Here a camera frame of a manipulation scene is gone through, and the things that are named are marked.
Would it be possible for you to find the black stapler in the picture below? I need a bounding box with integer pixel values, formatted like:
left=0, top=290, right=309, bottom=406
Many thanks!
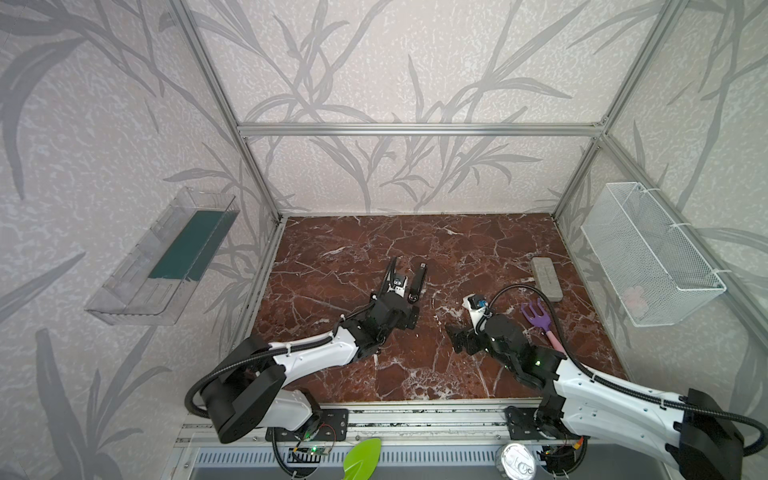
left=407, top=263, right=427, bottom=304

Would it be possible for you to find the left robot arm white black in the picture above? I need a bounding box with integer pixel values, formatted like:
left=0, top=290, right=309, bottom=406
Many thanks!
left=184, top=291, right=419, bottom=444

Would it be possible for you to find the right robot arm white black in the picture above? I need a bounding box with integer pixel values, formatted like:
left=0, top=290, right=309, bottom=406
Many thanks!
left=446, top=315, right=767, bottom=479

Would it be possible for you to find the purple pink hand rake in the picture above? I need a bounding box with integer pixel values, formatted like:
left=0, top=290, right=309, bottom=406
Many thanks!
left=520, top=299, right=566, bottom=354

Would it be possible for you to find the round silver can lid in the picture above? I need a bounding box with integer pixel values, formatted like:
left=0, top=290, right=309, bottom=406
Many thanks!
left=495, top=443, right=537, bottom=480

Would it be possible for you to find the small green circuit board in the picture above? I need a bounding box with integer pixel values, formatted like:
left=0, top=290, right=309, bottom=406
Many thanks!
left=291, top=444, right=334, bottom=459

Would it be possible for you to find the green leaf sticker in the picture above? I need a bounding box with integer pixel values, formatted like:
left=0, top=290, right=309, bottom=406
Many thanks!
left=343, top=438, right=382, bottom=480

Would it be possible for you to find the pink item in basket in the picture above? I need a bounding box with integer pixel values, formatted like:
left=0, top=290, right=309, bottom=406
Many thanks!
left=621, top=286, right=650, bottom=319

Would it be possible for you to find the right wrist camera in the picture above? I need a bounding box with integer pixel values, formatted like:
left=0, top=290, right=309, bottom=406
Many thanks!
left=462, top=294, right=491, bottom=333

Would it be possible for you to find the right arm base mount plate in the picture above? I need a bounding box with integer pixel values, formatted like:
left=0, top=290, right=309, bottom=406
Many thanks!
left=504, top=405, right=545, bottom=441

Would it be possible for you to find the white wire mesh basket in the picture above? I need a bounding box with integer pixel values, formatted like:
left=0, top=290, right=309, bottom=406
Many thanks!
left=581, top=182, right=727, bottom=327

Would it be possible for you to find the clear plastic wall tray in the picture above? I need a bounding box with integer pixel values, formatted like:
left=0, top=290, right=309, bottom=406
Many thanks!
left=85, top=187, right=240, bottom=326

